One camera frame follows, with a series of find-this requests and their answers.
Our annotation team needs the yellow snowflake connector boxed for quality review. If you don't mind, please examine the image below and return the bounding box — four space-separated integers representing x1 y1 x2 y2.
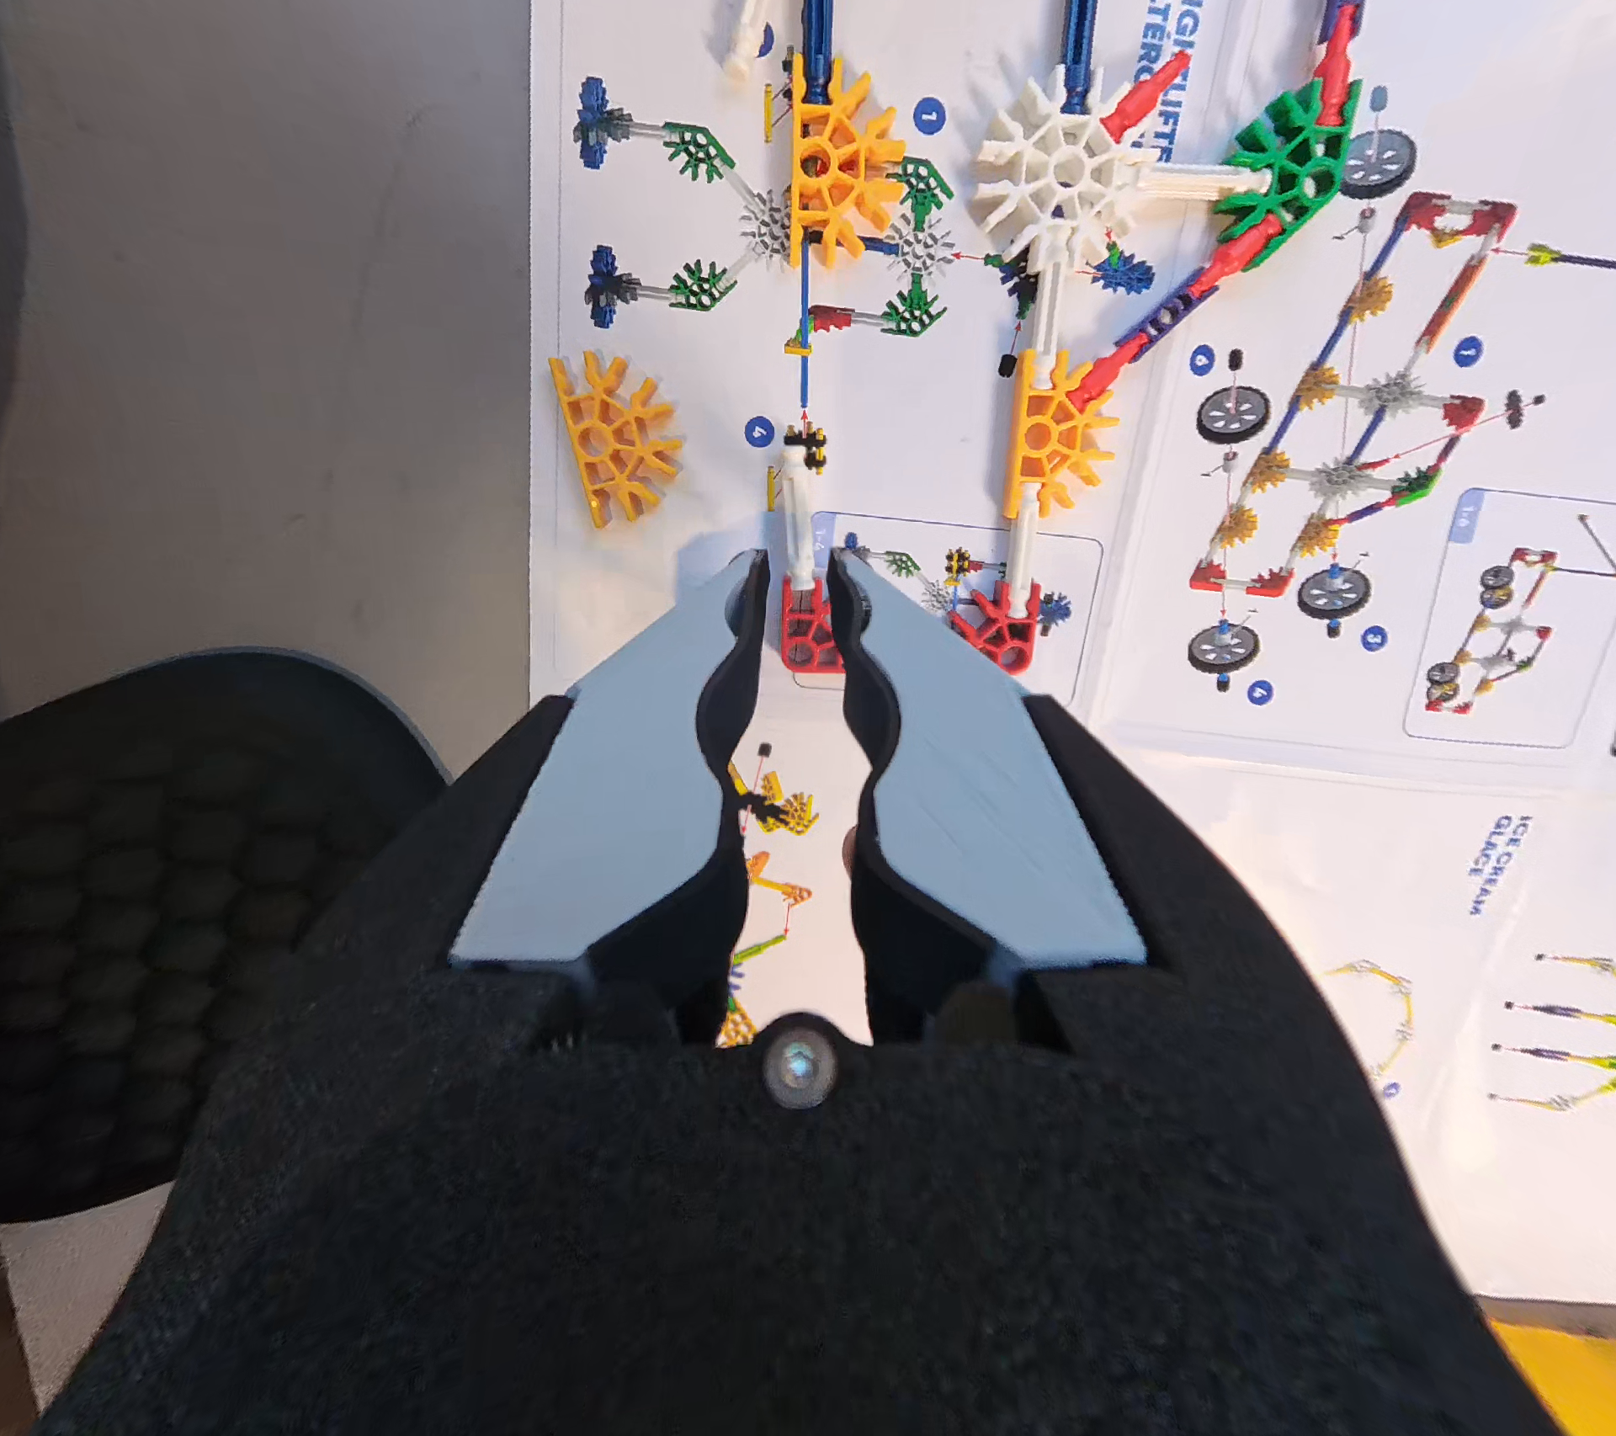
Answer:
548 348 690 531

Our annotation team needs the yellow plastic bin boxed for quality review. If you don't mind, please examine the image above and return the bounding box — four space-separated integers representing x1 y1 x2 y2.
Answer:
1485 1323 1616 1436

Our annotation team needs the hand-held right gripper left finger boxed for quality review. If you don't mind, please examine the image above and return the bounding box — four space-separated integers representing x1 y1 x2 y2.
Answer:
454 554 775 1039

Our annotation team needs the toy building instruction sheet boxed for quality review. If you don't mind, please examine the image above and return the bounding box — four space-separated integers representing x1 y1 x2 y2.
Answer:
524 0 1616 1312

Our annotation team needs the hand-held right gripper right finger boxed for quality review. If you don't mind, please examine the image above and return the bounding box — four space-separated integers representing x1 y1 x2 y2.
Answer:
830 554 1143 1034

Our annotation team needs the colourful rod connector toy model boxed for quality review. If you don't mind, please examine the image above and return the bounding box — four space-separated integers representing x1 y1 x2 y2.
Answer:
765 0 1420 688

